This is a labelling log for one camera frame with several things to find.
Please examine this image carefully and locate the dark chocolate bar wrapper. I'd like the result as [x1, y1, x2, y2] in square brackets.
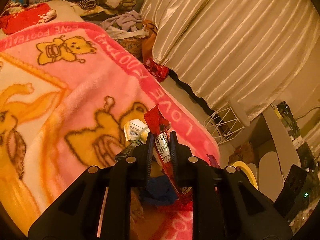
[114, 140, 143, 162]

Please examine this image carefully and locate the yellow white snack packet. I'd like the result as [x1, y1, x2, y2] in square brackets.
[124, 119, 150, 144]

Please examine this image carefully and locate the red snack wrapper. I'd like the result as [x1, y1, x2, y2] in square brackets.
[144, 105, 192, 206]

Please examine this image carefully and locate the yellow rimmed black trash bin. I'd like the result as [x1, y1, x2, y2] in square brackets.
[231, 161, 259, 190]

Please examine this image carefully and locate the white curved desk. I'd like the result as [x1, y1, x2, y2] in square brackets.
[249, 106, 301, 201]

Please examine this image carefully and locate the dark box on desk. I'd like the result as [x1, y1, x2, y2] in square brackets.
[277, 101, 300, 140]

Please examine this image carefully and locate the blue wrapper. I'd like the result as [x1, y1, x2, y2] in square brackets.
[144, 175, 178, 206]

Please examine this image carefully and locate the pink football bear blanket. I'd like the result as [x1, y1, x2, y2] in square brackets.
[1, 22, 220, 236]

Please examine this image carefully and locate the red plastic bag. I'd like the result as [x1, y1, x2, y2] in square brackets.
[144, 58, 169, 83]

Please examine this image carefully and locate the cream satin curtain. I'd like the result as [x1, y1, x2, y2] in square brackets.
[141, 0, 319, 119]

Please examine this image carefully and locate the woven laundry basket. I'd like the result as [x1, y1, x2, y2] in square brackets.
[116, 37, 145, 60]

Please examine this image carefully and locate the orange bag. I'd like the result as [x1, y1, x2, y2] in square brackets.
[141, 20, 158, 63]

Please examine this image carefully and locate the lavender garment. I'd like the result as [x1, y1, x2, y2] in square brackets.
[99, 10, 143, 31]

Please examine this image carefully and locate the red patterned cloth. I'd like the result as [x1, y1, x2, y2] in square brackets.
[1, 3, 56, 35]

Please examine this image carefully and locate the white wire frame stool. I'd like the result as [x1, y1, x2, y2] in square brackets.
[203, 99, 250, 145]

